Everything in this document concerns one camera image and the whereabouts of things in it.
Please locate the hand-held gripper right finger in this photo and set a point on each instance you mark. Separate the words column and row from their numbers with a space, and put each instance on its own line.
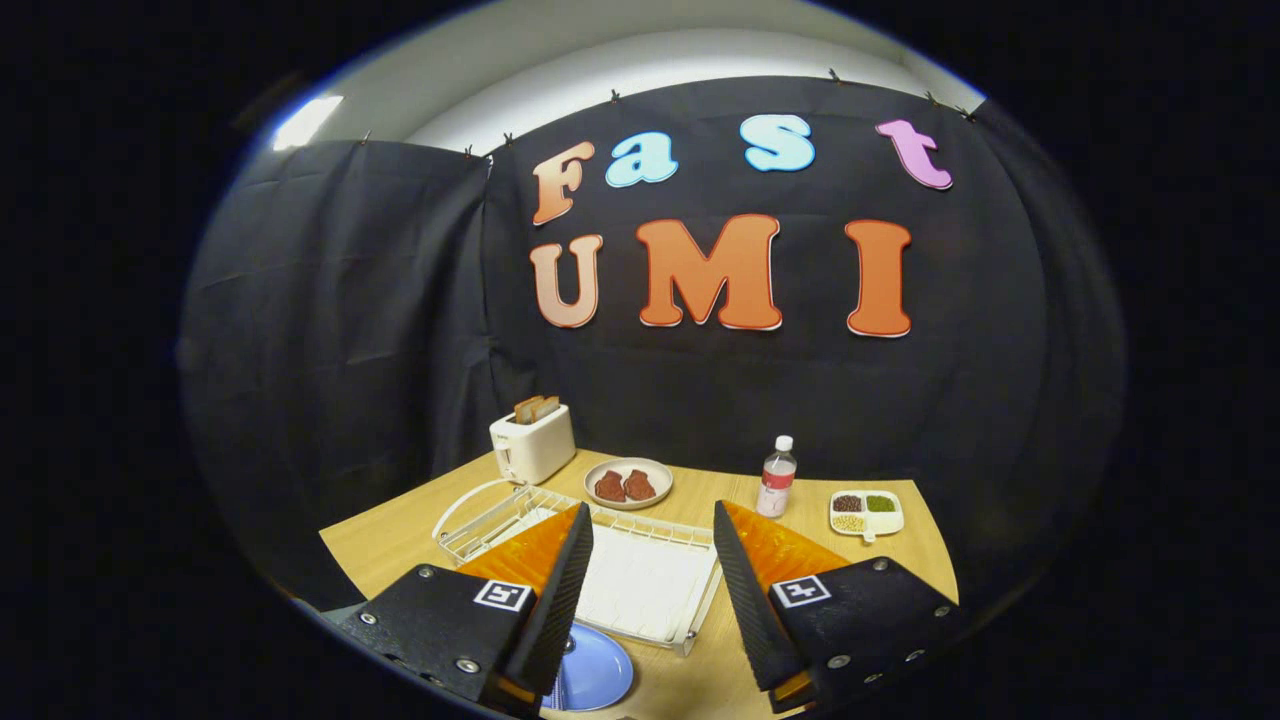
column 742, row 590

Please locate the blue plate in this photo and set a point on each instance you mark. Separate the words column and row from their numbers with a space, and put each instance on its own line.
column 600, row 675

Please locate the white toaster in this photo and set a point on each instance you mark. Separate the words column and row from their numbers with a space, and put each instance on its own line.
column 535, row 450

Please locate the beige plate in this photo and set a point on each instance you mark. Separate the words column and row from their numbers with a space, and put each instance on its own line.
column 628, row 504

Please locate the red meat piece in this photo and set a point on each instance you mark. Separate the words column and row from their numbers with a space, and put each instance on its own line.
column 640, row 485
column 610, row 487

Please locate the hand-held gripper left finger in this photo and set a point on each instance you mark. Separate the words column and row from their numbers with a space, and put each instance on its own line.
column 560, row 590

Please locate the ceiling light panel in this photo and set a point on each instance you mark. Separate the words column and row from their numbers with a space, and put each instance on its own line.
column 308, row 122

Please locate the clear bottle red label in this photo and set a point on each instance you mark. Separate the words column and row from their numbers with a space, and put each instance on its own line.
column 776, row 485

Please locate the brown toast slice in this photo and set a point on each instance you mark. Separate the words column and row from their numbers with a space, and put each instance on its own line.
column 526, row 408
column 548, row 406

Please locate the white dish rack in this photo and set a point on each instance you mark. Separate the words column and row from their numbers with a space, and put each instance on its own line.
column 640, row 580

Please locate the white divided dish of beans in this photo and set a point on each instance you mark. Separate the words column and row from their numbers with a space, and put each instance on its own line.
column 890, row 523

